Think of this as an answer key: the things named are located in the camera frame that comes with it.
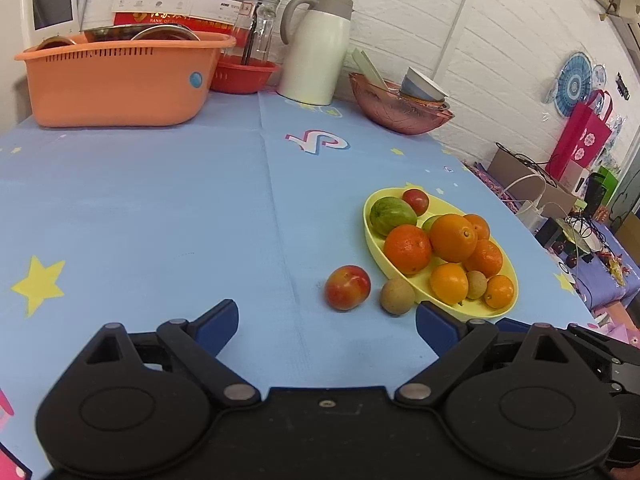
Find small front tangerine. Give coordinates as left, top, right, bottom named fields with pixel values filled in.
left=483, top=274, right=515, bottom=310

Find brown longan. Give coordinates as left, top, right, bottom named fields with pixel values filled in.
left=466, top=271, right=488, bottom=300
left=378, top=278, right=416, bottom=316

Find yellow orange kumquat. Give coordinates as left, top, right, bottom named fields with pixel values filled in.
left=428, top=263, right=469, bottom=306

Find orange tangerine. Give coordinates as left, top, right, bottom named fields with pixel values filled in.
left=462, top=240, right=503, bottom=278
left=463, top=214, right=490, bottom=240
left=383, top=224, right=432, bottom=275

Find orange tangerine back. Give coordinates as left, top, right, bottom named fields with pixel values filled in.
left=463, top=214, right=490, bottom=240

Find large orange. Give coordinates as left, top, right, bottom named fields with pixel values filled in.
left=428, top=214, right=477, bottom=263

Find green mango front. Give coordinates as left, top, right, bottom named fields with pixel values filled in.
left=422, top=214, right=440, bottom=234

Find green mango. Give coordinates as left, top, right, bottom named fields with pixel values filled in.
left=369, top=196, right=418, bottom=237
left=422, top=214, right=440, bottom=234

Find red plum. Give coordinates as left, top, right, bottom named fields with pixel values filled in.
left=401, top=188, right=430, bottom=217
left=324, top=266, right=371, bottom=312

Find green mango top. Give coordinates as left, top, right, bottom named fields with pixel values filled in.
left=369, top=196, right=418, bottom=237

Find yellow plastic plate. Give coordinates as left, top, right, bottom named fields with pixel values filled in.
left=362, top=185, right=520, bottom=321

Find black power adapter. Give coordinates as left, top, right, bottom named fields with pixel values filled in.
left=535, top=218, right=567, bottom=255

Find white charger plug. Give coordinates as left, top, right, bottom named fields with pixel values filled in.
left=516, top=200, right=546, bottom=234

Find cardboard box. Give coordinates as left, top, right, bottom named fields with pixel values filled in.
left=487, top=145, right=576, bottom=218

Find blue patterned tablecloth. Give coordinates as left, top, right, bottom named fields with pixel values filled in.
left=1, top=92, right=591, bottom=478

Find pink gift bag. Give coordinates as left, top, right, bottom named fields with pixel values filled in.
left=546, top=89, right=614, bottom=180

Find pink glass bowl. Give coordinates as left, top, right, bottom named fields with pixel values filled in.
left=349, top=73, right=454, bottom=136

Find blue white ceramic bowl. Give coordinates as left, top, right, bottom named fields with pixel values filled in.
left=400, top=67, right=448, bottom=102

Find red plastic colander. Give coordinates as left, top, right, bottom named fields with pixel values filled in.
left=210, top=56, right=280, bottom=94

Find orange plastic basket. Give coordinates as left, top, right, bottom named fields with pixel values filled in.
left=14, top=32, right=235, bottom=128

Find green white dish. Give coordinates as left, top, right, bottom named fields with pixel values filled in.
left=352, top=49, right=388, bottom=90

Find white thermos jug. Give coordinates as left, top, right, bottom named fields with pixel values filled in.
left=277, top=0, right=354, bottom=106

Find glass jar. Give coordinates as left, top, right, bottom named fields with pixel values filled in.
left=231, top=0, right=278, bottom=65

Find white appliance with screen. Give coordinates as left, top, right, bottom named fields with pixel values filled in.
left=0, top=0, right=87, bottom=133

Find blue round wall fan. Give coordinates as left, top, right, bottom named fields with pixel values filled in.
left=542, top=52, right=608, bottom=118

